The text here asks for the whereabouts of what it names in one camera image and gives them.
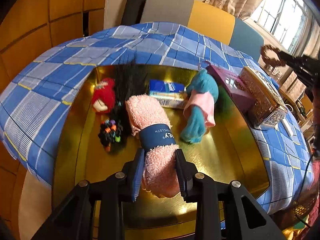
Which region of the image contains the pink towel navy band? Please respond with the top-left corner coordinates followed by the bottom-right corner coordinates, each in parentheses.
top-left (125, 94), bottom-right (180, 198)

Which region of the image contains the blue plush toy pink shirt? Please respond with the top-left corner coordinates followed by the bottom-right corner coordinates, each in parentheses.
top-left (180, 69), bottom-right (219, 144)

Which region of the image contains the white towel blue band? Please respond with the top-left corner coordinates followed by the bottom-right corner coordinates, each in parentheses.
top-left (281, 118), bottom-right (294, 137)

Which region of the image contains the brown hair scrunchie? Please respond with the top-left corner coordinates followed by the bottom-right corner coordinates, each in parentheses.
top-left (260, 44), bottom-right (286, 67)

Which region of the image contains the gold metallic tray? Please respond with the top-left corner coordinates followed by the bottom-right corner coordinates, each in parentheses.
top-left (52, 66), bottom-right (270, 239)

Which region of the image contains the gold ornate tissue box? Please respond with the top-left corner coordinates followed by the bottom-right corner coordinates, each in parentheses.
top-left (239, 66), bottom-right (288, 130)

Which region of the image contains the purple box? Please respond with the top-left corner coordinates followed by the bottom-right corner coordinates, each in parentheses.
top-left (206, 65), bottom-right (255, 114)

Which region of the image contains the red plush toy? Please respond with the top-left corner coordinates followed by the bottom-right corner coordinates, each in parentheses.
top-left (91, 77), bottom-right (116, 113)

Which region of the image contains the blue tissue pack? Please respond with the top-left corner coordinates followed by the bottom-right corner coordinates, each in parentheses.
top-left (149, 79), bottom-right (188, 109)

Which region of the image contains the black hair clip bundle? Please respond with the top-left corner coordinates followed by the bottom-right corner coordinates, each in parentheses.
top-left (98, 60), bottom-right (148, 152)

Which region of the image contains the blue plaid bed cover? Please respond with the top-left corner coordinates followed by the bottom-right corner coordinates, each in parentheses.
top-left (1, 22), bottom-right (317, 214)

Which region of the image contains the grey yellow teal headboard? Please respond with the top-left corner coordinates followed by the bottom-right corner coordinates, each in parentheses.
top-left (140, 0), bottom-right (264, 61)

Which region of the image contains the window with white frame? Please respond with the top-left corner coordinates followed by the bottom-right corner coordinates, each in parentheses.
top-left (250, 0), bottom-right (308, 53)

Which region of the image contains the black upright post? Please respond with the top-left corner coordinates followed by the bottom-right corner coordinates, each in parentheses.
top-left (121, 0), bottom-right (146, 25)

